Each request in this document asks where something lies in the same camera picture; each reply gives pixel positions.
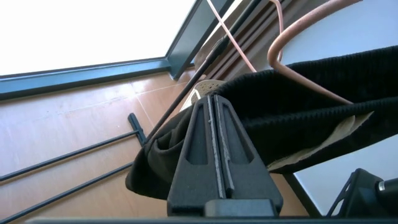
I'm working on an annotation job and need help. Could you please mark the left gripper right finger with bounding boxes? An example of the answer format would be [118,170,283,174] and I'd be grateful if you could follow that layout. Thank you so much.
[213,94,284,216]

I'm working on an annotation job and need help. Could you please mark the black clothes rack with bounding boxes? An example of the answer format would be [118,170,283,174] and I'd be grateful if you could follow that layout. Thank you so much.
[0,0,264,224]

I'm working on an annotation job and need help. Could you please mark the pink clothes hanger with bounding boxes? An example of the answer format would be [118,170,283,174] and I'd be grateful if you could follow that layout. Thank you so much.
[206,0,284,73]
[266,0,363,106]

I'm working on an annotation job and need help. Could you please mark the beige curtain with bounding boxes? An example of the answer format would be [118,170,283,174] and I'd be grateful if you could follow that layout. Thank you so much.
[194,0,327,80]

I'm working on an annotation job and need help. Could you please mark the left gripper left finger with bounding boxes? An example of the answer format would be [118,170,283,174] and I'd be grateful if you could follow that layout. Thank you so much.
[167,95,224,216]

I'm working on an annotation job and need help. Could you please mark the window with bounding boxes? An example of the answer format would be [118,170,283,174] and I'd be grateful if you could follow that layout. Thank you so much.
[0,0,237,101]

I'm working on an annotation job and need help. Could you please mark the white laundry basket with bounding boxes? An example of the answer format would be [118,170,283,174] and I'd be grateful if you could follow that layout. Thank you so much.
[179,79,225,112]

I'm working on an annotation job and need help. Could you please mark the black pants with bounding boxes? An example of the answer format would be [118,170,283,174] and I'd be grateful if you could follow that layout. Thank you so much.
[125,45,398,200]

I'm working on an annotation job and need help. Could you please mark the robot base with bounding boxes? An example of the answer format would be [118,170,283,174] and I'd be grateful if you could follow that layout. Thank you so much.
[325,167,385,218]

